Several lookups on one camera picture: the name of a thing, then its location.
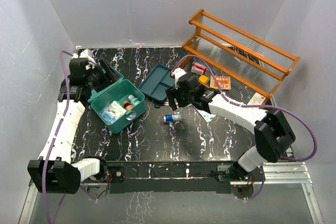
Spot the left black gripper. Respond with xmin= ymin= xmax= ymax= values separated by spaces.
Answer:
xmin=86 ymin=59 xmax=120 ymax=92

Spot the blue white bandage roll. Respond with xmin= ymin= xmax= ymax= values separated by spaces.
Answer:
xmin=163 ymin=114 xmax=182 ymax=123

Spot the blue white bandage packet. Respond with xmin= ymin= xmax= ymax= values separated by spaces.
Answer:
xmin=99 ymin=101 xmax=126 ymax=125

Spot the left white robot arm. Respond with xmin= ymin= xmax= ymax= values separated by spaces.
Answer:
xmin=27 ymin=57 xmax=119 ymax=194

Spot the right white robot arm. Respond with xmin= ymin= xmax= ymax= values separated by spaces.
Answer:
xmin=166 ymin=68 xmax=296 ymax=180

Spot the green medicine kit box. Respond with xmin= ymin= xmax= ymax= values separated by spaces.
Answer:
xmin=88 ymin=68 xmax=146 ymax=134

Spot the red white medicine box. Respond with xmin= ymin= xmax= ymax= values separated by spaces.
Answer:
xmin=191 ymin=62 xmax=207 ymax=76

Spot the white green medicine bottle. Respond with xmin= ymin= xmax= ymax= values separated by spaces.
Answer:
xmin=128 ymin=95 xmax=141 ymax=107

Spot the orange cap medicine bottle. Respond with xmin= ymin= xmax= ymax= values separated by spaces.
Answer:
xmin=122 ymin=100 xmax=133 ymax=111

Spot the yellow grey sponge block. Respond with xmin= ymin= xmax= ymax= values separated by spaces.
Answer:
xmin=198 ymin=75 xmax=210 ymax=85

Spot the blue white mask packet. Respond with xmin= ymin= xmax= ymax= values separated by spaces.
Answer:
xmin=195 ymin=109 xmax=216 ymax=123

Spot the orange spiral notepad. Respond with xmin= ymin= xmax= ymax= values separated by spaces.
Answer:
xmin=209 ymin=75 xmax=231 ymax=90

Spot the orange wooden shelf rack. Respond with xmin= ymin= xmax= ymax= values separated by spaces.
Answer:
xmin=183 ymin=9 xmax=300 ymax=104

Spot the black front base bar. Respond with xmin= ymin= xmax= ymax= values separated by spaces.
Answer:
xmin=78 ymin=161 xmax=266 ymax=195

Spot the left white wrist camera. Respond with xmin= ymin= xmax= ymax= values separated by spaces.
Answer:
xmin=71 ymin=49 xmax=97 ymax=69

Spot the aluminium frame rail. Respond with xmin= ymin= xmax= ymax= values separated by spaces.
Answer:
xmin=18 ymin=162 xmax=324 ymax=224

